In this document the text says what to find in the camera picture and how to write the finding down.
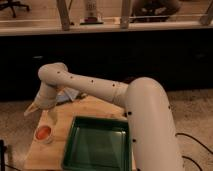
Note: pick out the black office chair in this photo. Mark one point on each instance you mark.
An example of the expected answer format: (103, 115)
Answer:
(11, 4)

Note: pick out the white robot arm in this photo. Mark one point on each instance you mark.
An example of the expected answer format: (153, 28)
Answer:
(152, 127)

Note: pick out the light blue cloth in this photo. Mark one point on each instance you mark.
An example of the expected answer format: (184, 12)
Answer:
(67, 94)

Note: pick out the wooden table board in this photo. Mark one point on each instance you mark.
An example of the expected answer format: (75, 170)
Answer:
(48, 157)

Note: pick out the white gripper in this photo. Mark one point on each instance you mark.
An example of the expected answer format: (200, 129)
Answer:
(37, 104)

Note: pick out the green plastic tray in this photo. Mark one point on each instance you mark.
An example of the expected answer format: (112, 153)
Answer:
(97, 144)

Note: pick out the white paper cup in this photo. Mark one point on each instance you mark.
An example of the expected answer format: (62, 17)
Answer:
(48, 140)

